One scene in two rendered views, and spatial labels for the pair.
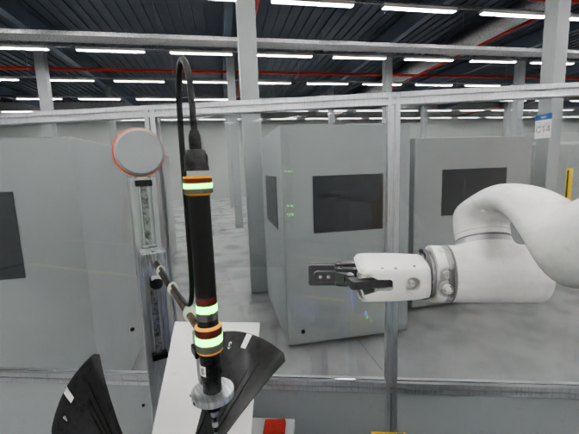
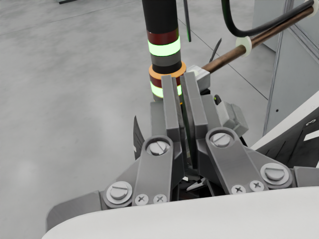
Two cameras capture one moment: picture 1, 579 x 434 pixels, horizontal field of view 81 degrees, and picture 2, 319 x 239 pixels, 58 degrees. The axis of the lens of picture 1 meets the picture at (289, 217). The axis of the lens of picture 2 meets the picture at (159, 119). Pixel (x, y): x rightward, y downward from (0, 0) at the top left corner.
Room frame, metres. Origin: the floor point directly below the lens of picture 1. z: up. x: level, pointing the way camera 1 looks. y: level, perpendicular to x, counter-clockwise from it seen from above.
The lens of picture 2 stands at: (0.49, -0.15, 1.74)
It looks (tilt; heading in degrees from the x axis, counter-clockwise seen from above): 42 degrees down; 87
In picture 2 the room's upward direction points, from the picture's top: 9 degrees counter-clockwise
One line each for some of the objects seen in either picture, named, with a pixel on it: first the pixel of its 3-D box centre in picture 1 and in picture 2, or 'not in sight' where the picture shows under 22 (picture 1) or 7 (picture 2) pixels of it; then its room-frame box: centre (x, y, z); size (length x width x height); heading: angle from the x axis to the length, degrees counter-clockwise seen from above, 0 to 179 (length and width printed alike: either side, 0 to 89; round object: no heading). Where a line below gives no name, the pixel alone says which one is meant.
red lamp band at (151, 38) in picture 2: (206, 299); (162, 32); (0.52, 0.14, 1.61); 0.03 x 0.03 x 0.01
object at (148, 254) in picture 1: (152, 260); not in sight; (1.07, 0.44, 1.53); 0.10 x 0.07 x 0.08; 29
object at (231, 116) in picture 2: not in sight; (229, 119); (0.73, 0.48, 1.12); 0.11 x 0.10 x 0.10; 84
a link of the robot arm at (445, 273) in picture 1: (436, 274); not in sight; (0.49, -0.22, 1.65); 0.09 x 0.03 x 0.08; 174
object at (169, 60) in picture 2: (207, 314); (165, 53); (0.52, 0.14, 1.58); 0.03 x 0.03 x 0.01
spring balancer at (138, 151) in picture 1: (139, 152); not in sight; (1.15, 0.49, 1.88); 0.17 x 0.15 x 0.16; 84
